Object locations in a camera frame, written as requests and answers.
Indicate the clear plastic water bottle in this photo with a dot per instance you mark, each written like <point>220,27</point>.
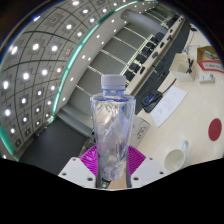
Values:
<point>112,126</point>

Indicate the row of black office chairs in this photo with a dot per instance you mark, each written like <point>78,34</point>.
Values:
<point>146,56</point>

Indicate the white printed paper sheet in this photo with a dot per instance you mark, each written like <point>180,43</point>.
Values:
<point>168,106</point>

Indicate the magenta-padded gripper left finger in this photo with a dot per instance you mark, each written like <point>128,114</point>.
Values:
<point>88,160</point>

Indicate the large white carton box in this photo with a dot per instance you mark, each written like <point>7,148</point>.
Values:
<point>140,128</point>

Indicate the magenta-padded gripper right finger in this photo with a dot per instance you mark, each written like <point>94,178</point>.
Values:
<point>136,160</point>

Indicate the white ceramic mug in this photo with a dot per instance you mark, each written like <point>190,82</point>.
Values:
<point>174,160</point>

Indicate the round ceiling lights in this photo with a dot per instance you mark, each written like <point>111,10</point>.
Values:
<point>36,66</point>

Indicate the flat round red coaster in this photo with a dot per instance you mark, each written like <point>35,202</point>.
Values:
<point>215,130</point>

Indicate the open cardboard box red side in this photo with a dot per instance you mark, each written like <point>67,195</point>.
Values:
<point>210,65</point>

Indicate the small white open box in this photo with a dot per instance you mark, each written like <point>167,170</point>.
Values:
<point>181,70</point>

